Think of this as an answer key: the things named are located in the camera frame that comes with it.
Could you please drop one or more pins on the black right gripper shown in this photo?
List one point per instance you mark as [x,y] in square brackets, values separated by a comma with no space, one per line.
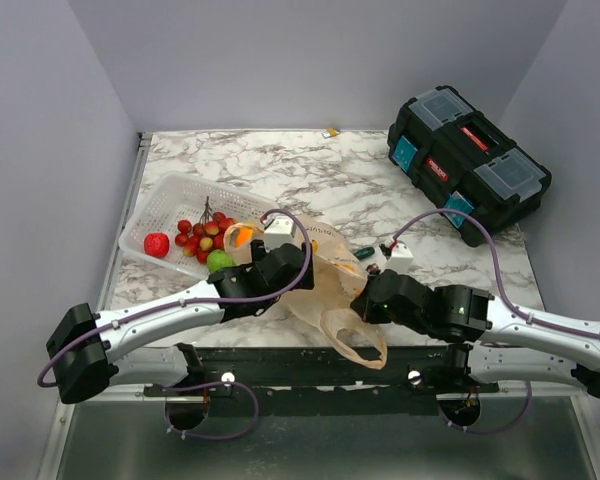
[365,307]

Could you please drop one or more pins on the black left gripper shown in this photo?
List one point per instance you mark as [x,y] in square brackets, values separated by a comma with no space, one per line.
[260,253]

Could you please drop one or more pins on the orange fake mango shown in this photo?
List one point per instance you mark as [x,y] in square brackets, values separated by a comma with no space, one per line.
[241,236]

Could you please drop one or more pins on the green fake guava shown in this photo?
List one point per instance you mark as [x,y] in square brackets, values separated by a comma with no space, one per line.
[219,259]

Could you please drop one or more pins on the peach banana-print plastic bag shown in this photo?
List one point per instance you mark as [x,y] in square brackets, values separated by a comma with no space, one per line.
[339,278]

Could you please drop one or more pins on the red fake fruit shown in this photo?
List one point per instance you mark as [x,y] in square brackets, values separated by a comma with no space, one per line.
[156,244]

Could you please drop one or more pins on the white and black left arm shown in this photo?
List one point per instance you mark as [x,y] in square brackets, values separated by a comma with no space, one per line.
[86,347]

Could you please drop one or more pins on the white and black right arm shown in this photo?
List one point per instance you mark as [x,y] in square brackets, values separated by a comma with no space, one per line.
[508,342]

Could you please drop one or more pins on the red fake cherry bunch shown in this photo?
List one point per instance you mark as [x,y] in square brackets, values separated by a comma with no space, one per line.
[198,240]

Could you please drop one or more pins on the white perforated plastic basket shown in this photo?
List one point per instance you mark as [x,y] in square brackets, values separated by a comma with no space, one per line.
[179,196]

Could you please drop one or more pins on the yellow hex key set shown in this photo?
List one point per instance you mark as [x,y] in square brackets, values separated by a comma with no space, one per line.
[330,133]

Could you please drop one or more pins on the black toolbox with blue latches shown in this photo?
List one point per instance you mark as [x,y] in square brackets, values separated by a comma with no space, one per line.
[461,161]

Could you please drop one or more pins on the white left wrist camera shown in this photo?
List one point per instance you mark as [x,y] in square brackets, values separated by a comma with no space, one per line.
[279,230]

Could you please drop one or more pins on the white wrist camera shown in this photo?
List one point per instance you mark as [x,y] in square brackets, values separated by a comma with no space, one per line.
[279,230]
[398,257]

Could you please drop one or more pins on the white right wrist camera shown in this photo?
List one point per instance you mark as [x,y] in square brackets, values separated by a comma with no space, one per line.
[398,257]

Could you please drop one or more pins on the green-handled screwdriver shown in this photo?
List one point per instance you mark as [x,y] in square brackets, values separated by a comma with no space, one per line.
[364,253]

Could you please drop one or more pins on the black mounting rail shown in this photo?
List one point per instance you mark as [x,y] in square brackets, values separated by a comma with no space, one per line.
[315,381]

